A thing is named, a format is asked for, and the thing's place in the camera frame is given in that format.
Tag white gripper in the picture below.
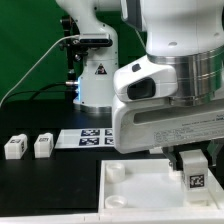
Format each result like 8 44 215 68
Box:
112 96 224 171

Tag white square tabletop part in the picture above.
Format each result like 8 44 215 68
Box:
99 159 216 213

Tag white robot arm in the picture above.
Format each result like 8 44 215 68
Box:
56 0 224 154

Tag white marker sheet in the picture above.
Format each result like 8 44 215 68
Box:
55 128 114 149

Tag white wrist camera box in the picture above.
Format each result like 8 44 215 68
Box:
114 56 178 102

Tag white cable right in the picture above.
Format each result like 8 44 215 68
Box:
133 28 148 53

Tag white cable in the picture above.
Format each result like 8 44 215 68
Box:
133 28 148 53
0 34 81 107

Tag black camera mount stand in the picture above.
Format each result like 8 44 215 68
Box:
60 16 87 101

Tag black cable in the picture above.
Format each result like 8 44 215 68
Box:
0 83 78 108

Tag white cable left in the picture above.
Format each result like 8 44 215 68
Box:
0 34 81 107

